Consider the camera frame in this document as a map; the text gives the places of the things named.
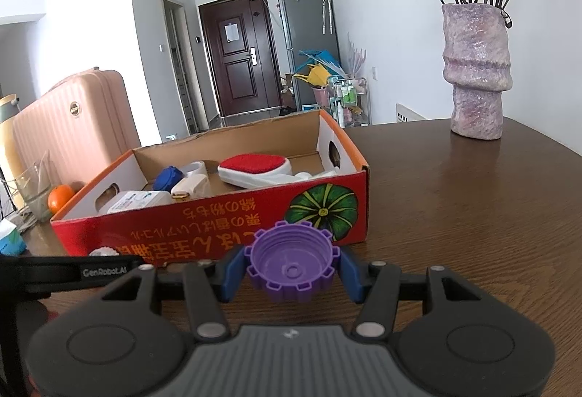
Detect pale purple dried bunch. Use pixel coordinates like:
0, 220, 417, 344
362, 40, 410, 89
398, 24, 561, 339
346, 33, 367, 77

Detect purple notched bottle cap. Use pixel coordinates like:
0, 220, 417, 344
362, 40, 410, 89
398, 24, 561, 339
244, 221, 342, 303

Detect grey refrigerator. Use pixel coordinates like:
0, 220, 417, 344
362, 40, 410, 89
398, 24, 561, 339
274, 0, 342, 112

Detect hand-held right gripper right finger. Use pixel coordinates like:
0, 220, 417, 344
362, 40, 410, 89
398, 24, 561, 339
334, 249, 485, 338

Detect white tape roll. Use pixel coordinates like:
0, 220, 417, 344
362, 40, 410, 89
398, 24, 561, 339
184, 160, 210, 178

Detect dark brown entrance door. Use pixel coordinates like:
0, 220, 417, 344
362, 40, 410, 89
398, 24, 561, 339
198, 0, 283, 120

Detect blue tissue pack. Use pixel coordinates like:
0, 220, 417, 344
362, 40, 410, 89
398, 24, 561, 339
0, 217, 27, 257

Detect orange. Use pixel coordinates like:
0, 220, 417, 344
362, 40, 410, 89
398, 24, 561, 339
48, 184, 76, 215

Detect clear hanging umbrella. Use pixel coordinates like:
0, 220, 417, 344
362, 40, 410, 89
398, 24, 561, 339
317, 0, 334, 35

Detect metal trolley with bottles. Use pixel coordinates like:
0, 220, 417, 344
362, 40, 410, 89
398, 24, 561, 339
333, 78, 371, 127

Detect cardboard boxes on floor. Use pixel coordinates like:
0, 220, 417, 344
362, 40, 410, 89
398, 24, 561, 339
279, 74, 296, 109

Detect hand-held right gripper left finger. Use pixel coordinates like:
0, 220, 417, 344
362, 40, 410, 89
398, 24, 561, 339
97, 249, 250, 341

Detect red and white lint brush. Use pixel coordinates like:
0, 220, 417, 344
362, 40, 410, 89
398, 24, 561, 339
217, 154, 339, 189

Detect yellow thermos jug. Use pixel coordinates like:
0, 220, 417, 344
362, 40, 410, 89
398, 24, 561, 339
0, 94, 28, 209

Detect red cardboard box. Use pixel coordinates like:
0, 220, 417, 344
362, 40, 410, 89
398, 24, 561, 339
50, 108, 370, 268

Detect pink ribbed suitcase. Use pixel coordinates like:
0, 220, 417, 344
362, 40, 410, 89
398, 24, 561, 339
13, 67, 141, 209

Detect blue notched bottle cap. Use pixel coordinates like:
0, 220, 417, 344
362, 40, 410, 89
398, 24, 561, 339
153, 166, 184, 193

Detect purple textured vase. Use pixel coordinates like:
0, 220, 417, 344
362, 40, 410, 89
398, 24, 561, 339
442, 2, 514, 139

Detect glass cup with raffia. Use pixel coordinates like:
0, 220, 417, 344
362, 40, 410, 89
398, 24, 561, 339
13, 151, 57, 222

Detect white power adapter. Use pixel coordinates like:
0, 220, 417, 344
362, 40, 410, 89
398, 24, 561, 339
172, 174, 211, 200

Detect grey interior door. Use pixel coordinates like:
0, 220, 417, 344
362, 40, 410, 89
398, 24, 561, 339
163, 0, 198, 136

